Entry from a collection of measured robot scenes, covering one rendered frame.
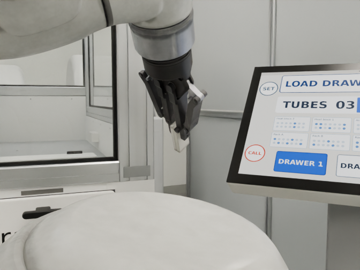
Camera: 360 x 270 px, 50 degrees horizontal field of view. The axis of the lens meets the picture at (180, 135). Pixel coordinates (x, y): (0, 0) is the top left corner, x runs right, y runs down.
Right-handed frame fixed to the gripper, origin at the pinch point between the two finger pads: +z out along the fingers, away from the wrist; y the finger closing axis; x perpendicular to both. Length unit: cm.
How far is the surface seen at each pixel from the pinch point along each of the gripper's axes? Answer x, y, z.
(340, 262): -6.9, -33.2, 24.4
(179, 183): -138, 161, 331
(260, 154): -9.7, -11.8, 7.4
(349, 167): -13.8, -27.2, 4.3
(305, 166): -10.7, -20.6, 5.8
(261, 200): -76, 20, 148
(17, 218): 28.8, 18.5, 9.2
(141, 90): -5.7, 15.6, 1.2
